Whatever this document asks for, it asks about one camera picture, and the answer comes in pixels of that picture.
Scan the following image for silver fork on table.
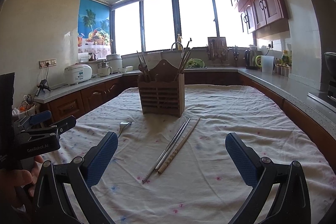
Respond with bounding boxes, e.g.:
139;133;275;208
118;122;132;137

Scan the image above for fruit beach poster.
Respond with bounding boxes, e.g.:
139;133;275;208
77;0;111;59

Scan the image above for white dotted tablecloth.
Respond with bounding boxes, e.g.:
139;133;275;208
39;84;336;224

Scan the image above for small white blender pot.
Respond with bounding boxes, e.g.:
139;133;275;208
97;61;113;77

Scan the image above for green vegetable colander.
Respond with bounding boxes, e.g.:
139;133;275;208
185;59;206;69

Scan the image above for white pitcher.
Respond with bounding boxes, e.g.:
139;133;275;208
261;56;274;74

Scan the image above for kitchen faucet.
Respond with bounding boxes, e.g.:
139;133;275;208
171;42;183;51

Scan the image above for white rice cooker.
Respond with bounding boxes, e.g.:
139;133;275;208
64;64;92;85

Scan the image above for condiment bottles rack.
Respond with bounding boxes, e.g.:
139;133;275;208
274;50;292;77

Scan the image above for wooden utensil holder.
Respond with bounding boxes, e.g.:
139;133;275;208
137;59;185;117

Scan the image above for metal ladle spoon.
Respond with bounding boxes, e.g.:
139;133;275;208
138;63;148;82

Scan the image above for wooden chopsticks in holder left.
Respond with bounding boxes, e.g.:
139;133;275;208
137;52;151;83

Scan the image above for knife rack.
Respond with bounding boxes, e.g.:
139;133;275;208
207;37;228;65

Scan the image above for left hand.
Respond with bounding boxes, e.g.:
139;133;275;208
1;155;43;208

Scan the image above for wooden chopstick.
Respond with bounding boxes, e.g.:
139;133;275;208
157;118;201;174
178;38;193;73

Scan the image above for black electric kettle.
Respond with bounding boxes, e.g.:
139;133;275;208
244;50;258;70

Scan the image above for white steel cooker pot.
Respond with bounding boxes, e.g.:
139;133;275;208
106;53;123;73

